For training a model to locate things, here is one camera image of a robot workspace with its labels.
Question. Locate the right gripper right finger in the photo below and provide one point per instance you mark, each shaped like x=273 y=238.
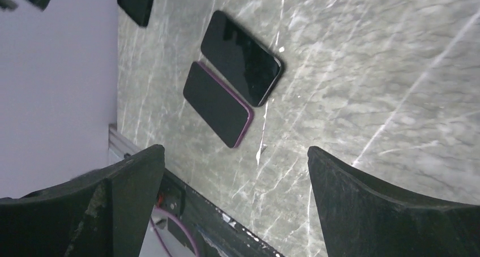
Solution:
x=362 y=215

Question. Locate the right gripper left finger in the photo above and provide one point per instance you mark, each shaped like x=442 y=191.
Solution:
x=104 y=212

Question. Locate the purple smartphone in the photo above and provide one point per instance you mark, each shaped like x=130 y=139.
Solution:
x=218 y=105

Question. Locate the black smartphone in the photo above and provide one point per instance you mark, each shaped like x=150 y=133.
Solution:
x=251 y=68

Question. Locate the aluminium frame rail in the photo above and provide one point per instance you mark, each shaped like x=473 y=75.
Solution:
x=119 y=146

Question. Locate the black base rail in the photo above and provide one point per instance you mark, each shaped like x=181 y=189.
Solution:
x=201 y=226

